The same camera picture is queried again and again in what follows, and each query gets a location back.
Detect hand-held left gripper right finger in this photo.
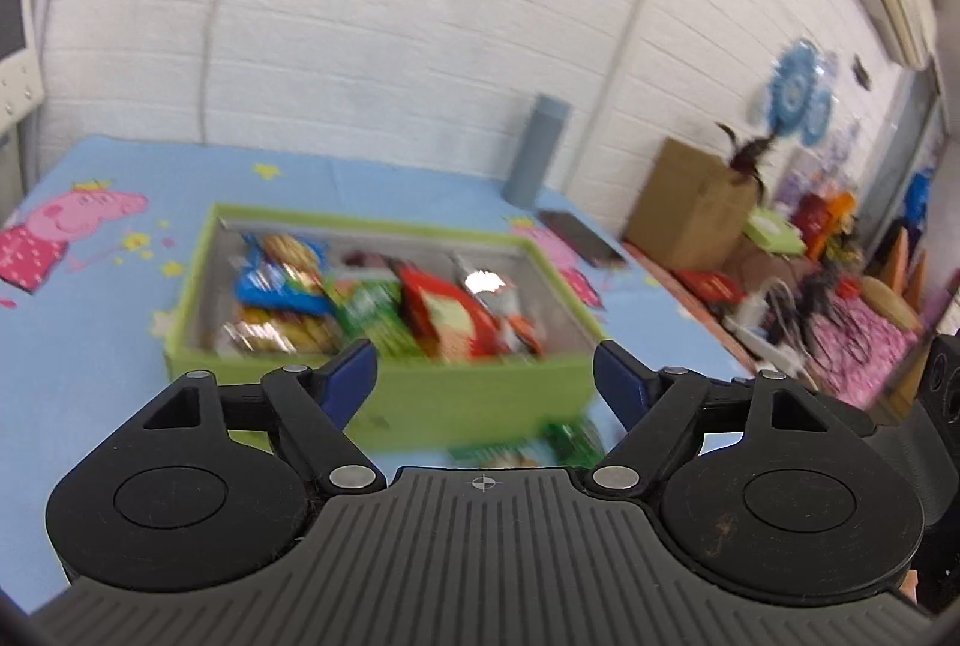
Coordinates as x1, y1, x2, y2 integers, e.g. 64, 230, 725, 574
589, 340, 833, 495

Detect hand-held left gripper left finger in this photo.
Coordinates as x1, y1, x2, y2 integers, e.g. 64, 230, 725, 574
142, 338, 380, 495

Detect green striped snack packet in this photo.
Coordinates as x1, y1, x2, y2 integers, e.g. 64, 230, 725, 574
448, 417, 607, 468

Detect green cardboard box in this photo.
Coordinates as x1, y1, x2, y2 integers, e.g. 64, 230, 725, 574
163, 203, 610, 450

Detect golden cookie packet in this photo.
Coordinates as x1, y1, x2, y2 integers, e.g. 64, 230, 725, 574
216, 307, 347, 356

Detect white orange snack packet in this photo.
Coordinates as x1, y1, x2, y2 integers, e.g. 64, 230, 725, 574
497, 307, 546, 360

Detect red snack packet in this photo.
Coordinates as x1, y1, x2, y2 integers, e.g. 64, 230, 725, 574
396, 265, 501, 363

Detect blue snack packet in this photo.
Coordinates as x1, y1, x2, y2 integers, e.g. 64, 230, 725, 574
235, 232, 332, 317

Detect flat red box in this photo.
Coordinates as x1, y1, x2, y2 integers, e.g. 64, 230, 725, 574
673, 268, 749, 307

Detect pink patterned cloth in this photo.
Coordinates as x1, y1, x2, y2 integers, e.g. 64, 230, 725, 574
812, 299, 925, 405

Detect black smartphone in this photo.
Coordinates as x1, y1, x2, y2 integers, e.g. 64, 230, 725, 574
538, 210, 629, 270

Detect white power strip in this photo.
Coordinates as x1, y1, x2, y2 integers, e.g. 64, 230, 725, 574
729, 280, 805, 378

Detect silver snack packet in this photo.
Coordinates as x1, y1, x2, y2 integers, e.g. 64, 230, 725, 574
448, 250, 520, 311

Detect tan woven basket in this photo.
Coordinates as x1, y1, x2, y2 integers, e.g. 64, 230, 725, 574
857, 275, 921, 333

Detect brown cardboard box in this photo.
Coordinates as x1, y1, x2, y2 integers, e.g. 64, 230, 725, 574
624, 136, 767, 273

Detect orange cones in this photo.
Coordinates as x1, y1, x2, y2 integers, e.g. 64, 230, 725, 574
880, 224, 929, 311

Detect small light green box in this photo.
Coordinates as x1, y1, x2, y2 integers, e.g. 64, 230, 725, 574
741, 206, 809, 258

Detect grey blue cylinder bottle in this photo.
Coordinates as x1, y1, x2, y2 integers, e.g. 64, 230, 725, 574
500, 94, 571, 212

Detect small red box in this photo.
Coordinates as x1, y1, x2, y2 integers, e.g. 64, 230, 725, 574
793, 193, 830, 243

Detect dark feather toy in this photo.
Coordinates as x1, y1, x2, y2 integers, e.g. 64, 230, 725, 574
715, 119, 779, 191

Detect blue plastic bag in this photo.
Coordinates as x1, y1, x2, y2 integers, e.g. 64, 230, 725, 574
902, 172, 932, 228

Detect small orange box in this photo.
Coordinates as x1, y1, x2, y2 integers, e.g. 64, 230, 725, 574
825, 191, 857, 236

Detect white monitor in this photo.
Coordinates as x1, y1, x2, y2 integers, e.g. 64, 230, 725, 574
0, 0, 55, 131

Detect blue paper wall decoration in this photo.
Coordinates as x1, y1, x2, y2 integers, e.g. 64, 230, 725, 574
752, 37, 835, 149

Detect white wall conduit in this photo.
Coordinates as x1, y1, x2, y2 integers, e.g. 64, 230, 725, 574
562, 0, 692, 198

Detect white wall cable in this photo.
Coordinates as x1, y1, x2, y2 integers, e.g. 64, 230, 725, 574
197, 0, 265, 146

